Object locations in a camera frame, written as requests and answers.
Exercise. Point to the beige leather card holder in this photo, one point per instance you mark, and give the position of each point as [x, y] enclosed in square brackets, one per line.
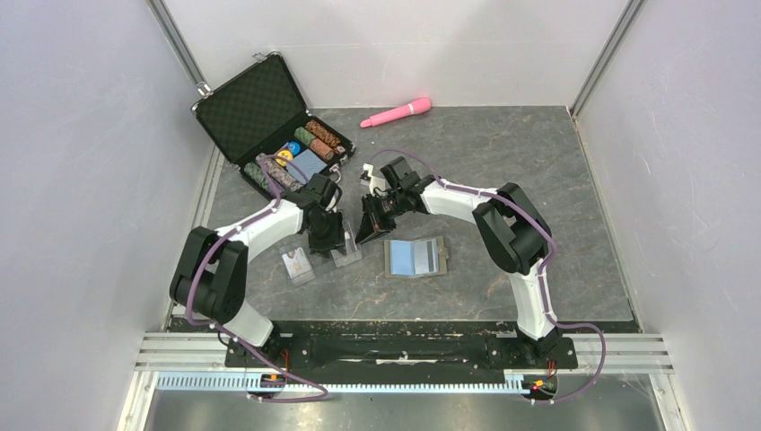
[399, 260]

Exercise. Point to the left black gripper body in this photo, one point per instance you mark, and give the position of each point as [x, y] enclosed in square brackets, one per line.
[329, 228]

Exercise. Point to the aluminium frame rail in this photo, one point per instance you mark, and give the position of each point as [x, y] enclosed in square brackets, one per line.
[628, 353]

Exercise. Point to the clear acrylic card stand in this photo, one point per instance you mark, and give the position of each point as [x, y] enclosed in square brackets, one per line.
[320, 265]

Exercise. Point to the white slotted cable duct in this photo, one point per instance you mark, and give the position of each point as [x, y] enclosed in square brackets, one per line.
[256, 382]

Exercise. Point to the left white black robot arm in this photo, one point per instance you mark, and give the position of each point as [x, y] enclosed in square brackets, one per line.
[210, 278]

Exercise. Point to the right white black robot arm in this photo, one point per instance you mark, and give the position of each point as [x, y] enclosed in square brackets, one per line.
[516, 236]

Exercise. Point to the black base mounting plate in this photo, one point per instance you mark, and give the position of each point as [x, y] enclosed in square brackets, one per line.
[407, 351]

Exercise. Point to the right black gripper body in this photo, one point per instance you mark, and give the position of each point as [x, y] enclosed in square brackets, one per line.
[382, 209]

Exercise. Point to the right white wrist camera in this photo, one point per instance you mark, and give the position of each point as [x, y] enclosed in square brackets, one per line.
[370, 179]

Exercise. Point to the black poker chip case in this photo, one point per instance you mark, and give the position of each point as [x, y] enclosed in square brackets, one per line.
[257, 112]

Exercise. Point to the pink wand massager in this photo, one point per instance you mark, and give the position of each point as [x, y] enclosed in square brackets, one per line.
[416, 107]

